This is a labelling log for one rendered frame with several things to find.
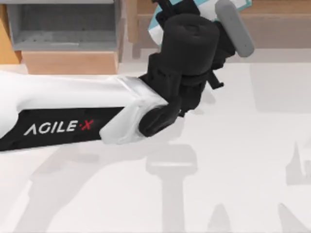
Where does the pale wooden drawer front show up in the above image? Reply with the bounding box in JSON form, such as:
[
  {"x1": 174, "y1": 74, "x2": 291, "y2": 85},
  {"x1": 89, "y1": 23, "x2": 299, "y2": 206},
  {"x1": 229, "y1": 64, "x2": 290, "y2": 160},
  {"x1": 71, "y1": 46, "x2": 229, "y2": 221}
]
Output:
[{"x1": 21, "y1": 50, "x2": 120, "y2": 75}]

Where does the grey pierced drawer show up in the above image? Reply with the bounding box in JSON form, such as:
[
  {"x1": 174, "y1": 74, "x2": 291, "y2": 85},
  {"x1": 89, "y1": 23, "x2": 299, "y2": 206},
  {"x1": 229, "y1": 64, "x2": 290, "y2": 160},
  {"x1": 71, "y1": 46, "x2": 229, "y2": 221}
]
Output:
[{"x1": 6, "y1": 0, "x2": 122, "y2": 52}]

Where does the orange wooden cupboard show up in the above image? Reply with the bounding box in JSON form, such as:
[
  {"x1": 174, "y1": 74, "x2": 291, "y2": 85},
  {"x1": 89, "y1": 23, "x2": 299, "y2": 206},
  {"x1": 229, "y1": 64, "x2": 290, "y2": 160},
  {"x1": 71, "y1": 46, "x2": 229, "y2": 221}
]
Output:
[{"x1": 0, "y1": 3, "x2": 28, "y2": 66}]

